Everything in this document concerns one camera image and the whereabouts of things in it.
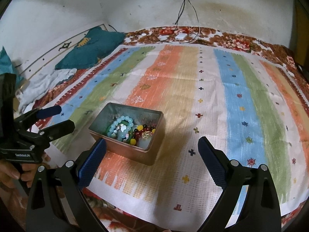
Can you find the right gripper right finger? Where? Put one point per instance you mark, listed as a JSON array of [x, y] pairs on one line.
[[215, 161]]

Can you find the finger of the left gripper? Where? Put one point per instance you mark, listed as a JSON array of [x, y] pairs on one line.
[[33, 116], [58, 130]]

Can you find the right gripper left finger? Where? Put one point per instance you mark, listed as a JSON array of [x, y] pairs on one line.
[[89, 162]]

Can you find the green jade bangle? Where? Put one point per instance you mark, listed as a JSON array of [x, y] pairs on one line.
[[121, 130]]

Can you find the metal jewelry tin box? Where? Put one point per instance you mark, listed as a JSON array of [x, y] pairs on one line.
[[139, 149]]

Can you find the left hand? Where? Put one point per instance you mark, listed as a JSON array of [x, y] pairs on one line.
[[9, 173]]

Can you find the white crumpled cloth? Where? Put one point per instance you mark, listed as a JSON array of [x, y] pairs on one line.
[[40, 87]]

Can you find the striped colourful mat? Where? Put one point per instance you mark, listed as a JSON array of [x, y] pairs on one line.
[[244, 105]]

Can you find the teal quilted pillow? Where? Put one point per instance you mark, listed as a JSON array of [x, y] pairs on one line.
[[96, 45]]

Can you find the white charger adapter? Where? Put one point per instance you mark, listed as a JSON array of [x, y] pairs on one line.
[[180, 36]]

